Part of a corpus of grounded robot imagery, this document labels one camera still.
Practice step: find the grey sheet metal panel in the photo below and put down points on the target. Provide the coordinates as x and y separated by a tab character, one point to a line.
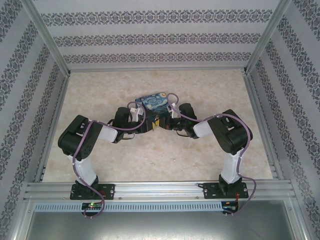
160	226

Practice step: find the aluminium table edge rail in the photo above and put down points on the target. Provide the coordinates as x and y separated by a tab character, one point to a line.
265	125

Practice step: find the starry night print tin box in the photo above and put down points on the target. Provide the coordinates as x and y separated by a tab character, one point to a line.
152	102

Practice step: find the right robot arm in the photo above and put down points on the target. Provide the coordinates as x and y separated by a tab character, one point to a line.
232	135

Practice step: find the aluminium frame strut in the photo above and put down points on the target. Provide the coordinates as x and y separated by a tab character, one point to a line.
20	220
298	220

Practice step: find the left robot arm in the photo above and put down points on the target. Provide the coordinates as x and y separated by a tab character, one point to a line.
75	135

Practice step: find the small controller circuit board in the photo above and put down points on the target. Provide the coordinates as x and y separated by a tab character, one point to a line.
230	205
92	205

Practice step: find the aluminium frame post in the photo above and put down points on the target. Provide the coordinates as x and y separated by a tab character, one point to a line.
47	37
267	37

